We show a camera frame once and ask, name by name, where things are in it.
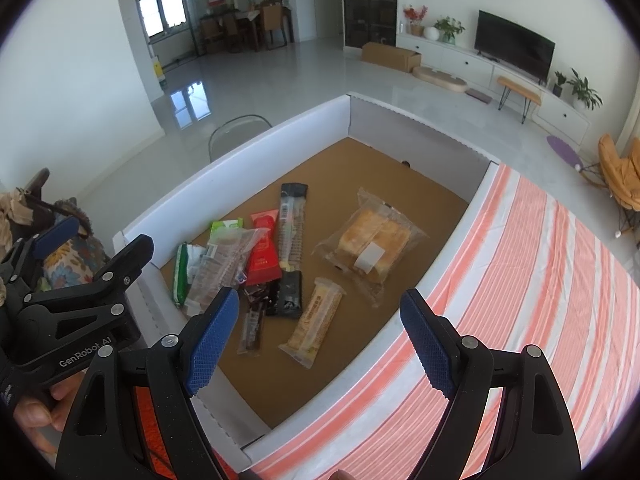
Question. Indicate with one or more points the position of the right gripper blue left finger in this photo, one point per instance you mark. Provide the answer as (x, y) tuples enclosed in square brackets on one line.
[(205, 338)]

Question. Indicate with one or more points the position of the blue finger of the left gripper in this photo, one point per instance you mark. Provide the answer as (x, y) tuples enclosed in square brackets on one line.
[(125, 267), (49, 241)]

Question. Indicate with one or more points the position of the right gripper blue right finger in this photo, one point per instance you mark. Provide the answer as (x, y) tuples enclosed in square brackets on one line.
[(432, 342)]

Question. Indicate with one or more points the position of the grey maroon snack bar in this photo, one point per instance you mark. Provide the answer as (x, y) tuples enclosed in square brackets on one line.
[(258, 302)]

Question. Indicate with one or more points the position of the white blue triangular packet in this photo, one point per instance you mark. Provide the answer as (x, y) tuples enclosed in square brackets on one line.
[(187, 261)]

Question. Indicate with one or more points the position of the brown cracker clear bag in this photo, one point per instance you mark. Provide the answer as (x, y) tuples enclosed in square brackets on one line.
[(222, 265)]

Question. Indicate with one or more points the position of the red snack packet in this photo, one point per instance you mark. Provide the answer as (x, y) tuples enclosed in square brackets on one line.
[(263, 265)]

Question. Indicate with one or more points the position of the bread loaf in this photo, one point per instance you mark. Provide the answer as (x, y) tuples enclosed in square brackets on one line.
[(370, 244)]

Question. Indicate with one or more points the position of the yellow wafer bar pack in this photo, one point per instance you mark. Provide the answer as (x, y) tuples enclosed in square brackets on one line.
[(310, 331)]

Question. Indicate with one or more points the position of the long yellow black biscuit pack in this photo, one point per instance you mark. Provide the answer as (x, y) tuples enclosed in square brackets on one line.
[(286, 294)]

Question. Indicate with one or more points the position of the green snack packet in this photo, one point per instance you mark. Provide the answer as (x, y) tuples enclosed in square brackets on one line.
[(237, 223)]

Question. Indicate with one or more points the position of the person's left hand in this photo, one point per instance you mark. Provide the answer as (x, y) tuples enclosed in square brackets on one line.
[(31, 414)]

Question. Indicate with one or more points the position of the white cardboard box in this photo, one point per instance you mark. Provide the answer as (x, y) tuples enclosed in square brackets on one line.
[(267, 414)]

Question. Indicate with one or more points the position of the striped orange white tablecloth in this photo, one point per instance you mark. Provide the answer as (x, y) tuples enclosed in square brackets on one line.
[(521, 273)]

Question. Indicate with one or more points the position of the purple floor mat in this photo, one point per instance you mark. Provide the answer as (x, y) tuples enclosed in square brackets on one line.
[(565, 152)]

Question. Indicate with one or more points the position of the orange lounge chair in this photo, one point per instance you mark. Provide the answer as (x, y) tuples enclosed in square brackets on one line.
[(619, 176)]

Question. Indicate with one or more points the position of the round pet bed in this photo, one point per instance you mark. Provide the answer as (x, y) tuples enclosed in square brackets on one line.
[(440, 79)]

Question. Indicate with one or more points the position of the white tv cabinet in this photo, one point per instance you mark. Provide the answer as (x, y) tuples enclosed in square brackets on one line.
[(554, 114)]

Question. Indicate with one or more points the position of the small wooden bench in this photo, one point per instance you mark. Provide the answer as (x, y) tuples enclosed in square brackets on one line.
[(530, 97)]

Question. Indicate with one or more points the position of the small dark potted plant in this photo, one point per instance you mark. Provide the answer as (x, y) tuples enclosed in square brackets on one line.
[(559, 81)]

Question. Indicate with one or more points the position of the cardboard box on floor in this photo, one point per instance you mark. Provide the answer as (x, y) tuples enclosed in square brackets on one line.
[(387, 56)]

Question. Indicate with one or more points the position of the green potted plant right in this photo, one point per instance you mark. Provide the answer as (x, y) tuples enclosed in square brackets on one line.
[(583, 92)]

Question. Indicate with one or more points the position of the black television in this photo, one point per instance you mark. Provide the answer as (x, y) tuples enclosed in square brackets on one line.
[(514, 44)]

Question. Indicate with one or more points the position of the white round vase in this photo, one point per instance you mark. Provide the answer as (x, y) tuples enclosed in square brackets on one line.
[(432, 33)]

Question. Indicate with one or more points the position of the green plant in vase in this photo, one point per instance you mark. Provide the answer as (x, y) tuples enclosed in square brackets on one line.
[(449, 28)]

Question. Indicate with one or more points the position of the red flower bouquet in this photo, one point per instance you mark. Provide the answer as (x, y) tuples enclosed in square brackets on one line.
[(415, 17)]

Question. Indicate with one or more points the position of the black display cabinet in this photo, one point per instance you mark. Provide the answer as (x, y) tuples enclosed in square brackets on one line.
[(369, 21)]

